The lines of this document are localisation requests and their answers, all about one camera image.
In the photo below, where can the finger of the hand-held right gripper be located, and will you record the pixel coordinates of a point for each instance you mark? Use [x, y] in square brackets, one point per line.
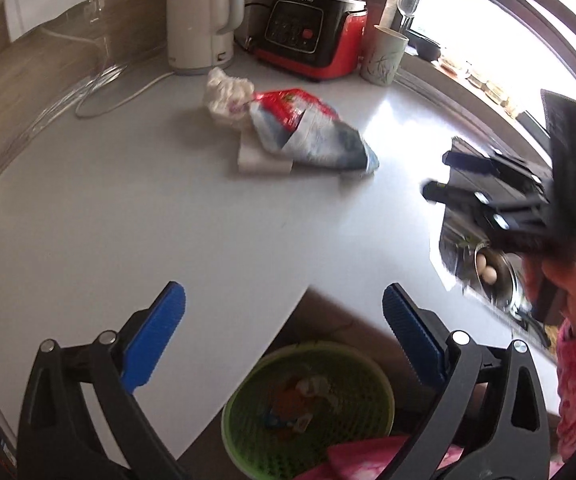
[458, 197]
[493, 166]

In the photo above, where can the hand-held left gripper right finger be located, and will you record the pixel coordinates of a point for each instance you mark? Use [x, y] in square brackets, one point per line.
[410, 335]

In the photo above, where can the metal bowl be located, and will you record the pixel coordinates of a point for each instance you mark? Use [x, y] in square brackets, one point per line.
[505, 280]

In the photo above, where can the stainless steel sink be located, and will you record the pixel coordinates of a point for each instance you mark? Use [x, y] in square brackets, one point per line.
[460, 240]

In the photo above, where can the red and blue snack packet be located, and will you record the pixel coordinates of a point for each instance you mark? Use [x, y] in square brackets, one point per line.
[313, 135]

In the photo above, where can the green plastic basket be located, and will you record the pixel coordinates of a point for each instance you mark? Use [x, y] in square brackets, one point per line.
[358, 390]

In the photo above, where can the red and black blender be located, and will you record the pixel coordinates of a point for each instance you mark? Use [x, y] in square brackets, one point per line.
[313, 30]

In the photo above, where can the egg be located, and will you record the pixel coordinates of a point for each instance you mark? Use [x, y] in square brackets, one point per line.
[481, 264]
[490, 275]

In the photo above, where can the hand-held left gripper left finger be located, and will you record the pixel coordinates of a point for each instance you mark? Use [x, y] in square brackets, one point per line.
[155, 335]

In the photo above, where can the black window frame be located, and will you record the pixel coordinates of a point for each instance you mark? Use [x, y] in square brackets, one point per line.
[543, 15]

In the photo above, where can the small blue packet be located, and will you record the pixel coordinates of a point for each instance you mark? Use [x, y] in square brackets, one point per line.
[288, 422]

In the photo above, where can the person's right hand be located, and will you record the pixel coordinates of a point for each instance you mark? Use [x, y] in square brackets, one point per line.
[573, 285]

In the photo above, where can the white electric kettle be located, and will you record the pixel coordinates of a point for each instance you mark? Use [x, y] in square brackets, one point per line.
[197, 15]

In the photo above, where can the white sponge block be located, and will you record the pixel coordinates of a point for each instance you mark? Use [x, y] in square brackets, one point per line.
[258, 162]

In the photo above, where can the clear wine glass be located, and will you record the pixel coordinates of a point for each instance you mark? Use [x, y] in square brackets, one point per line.
[410, 0]

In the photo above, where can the glass teapot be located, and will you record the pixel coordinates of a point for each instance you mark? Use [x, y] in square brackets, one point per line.
[457, 66]

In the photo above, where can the green cup with plant print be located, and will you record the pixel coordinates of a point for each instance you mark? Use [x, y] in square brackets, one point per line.
[382, 57]

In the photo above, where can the pink patterned clothing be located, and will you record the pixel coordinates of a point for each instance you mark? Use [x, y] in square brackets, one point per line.
[368, 457]

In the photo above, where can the small dark grey pot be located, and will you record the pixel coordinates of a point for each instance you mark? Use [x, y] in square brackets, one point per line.
[427, 47]

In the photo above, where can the white tissue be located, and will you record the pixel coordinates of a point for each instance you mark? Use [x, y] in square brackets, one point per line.
[225, 95]

